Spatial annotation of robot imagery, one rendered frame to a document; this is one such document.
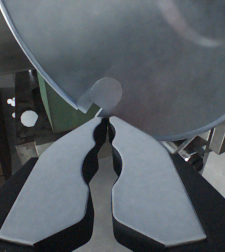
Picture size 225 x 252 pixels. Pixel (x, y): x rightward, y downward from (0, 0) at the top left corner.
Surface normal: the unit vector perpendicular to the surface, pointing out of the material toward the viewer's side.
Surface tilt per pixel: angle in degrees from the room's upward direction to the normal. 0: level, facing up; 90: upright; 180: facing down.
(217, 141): 90
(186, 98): 0
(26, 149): 0
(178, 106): 0
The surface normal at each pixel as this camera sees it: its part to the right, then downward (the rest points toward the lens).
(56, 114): 0.41, 0.47
